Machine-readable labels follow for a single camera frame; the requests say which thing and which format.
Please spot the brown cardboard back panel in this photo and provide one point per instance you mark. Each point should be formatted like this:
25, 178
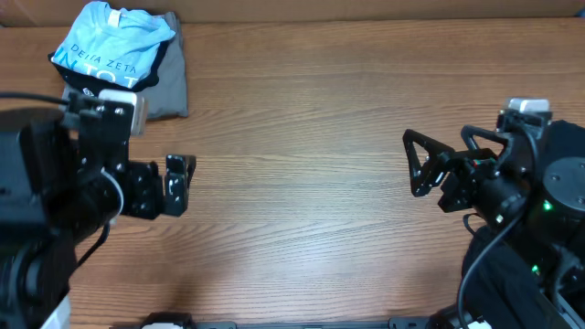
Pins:
258, 11

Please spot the black folded polo shirt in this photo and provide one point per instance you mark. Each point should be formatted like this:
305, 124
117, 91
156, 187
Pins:
92, 86

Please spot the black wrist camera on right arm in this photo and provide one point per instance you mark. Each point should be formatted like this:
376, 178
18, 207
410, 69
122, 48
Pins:
525, 115

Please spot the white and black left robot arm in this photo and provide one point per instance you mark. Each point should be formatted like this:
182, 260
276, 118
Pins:
64, 177

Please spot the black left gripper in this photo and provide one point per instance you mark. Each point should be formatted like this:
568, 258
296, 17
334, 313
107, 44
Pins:
145, 201

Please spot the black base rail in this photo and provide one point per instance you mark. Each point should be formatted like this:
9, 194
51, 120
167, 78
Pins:
187, 321

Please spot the light blue printed t-shirt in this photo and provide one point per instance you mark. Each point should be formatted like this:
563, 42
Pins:
118, 45

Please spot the silver wrist camera on left arm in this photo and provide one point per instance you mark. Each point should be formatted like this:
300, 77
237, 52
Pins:
131, 105

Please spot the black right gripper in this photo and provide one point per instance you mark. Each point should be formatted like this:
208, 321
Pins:
471, 169

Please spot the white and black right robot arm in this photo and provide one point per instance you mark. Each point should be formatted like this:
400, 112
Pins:
525, 179

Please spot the black garment at right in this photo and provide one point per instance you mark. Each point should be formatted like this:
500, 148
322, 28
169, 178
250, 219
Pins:
537, 273

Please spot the grey folded garment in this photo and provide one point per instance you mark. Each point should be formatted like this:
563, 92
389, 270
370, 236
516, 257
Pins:
168, 98

